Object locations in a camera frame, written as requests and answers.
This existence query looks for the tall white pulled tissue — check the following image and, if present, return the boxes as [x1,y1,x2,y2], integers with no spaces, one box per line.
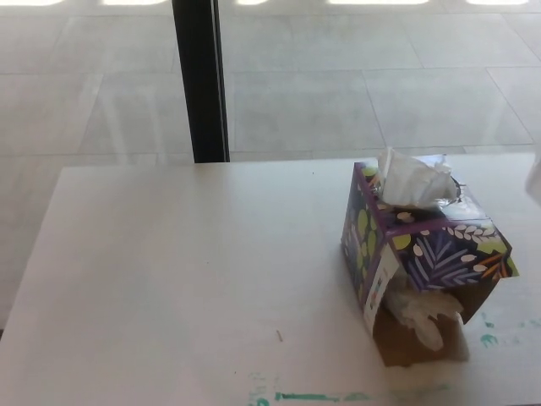
[522,145,541,196]

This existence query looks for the white tissue in box opening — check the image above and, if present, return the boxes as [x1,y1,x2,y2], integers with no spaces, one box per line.
[377,146,456,209]

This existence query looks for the purple floral cardboard tissue box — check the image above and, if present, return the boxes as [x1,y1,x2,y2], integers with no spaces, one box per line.
[340,160,521,367]

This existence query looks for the crumpled white tissues in torn side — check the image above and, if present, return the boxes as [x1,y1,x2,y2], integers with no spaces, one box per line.
[386,289,464,351]

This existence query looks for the black window frame post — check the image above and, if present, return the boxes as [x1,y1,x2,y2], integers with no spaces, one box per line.
[172,0,232,164]

